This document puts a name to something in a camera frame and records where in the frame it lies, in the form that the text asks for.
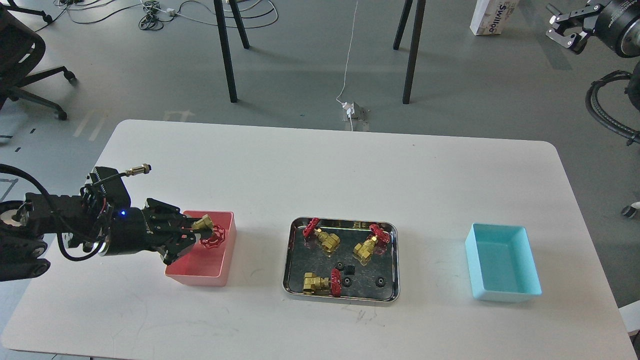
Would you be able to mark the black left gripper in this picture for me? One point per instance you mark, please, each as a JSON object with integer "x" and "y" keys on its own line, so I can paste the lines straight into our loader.
{"x": 158, "y": 227}

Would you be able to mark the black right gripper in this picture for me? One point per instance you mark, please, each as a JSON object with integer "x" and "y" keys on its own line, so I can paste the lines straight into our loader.
{"x": 616, "y": 25}

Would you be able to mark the brass valve red handle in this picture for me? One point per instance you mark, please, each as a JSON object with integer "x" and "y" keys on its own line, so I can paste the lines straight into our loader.
{"x": 212, "y": 235}

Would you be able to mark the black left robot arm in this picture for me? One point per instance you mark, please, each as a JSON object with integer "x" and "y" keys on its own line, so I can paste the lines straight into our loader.
{"x": 98, "y": 221}

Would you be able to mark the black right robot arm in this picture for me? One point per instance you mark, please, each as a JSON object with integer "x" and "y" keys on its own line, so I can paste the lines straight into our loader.
{"x": 613, "y": 99}

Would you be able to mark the pink plastic box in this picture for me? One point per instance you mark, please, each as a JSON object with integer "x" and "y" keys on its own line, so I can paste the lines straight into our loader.
{"x": 207, "y": 266}

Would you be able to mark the white cardboard box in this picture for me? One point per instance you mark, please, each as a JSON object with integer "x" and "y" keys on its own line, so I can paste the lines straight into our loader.
{"x": 490, "y": 16}

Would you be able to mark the brass valve lower left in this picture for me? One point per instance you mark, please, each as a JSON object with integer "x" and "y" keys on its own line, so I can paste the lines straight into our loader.
{"x": 315, "y": 285}

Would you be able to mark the brass valve upper left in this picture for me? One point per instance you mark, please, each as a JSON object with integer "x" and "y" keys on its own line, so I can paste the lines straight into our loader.
{"x": 328, "y": 242}

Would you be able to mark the brass valve upper right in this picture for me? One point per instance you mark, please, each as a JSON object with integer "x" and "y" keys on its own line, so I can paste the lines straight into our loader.
{"x": 375, "y": 243}

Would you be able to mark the blue plastic box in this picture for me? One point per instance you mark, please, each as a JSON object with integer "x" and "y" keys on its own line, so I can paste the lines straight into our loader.
{"x": 501, "y": 263}

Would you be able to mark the metal tray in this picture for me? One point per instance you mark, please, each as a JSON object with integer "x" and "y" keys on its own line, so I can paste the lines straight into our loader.
{"x": 342, "y": 260}

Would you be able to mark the black table leg right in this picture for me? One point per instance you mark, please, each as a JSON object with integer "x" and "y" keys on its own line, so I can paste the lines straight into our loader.
{"x": 419, "y": 14}

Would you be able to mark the black table leg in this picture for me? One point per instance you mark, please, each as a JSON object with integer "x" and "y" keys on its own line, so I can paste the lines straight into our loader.
{"x": 419, "y": 14}
{"x": 224, "y": 41}

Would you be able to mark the white power adapter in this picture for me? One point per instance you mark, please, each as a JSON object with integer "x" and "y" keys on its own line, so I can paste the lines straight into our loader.
{"x": 353, "y": 112}

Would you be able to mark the black table leg left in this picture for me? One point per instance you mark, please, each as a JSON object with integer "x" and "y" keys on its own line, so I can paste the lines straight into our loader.
{"x": 224, "y": 41}

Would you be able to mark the black office chair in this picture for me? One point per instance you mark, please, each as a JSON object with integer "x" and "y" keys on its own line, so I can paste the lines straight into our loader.
{"x": 21, "y": 50}

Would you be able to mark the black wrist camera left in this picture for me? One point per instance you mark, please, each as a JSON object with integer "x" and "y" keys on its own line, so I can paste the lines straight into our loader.
{"x": 105, "y": 196}

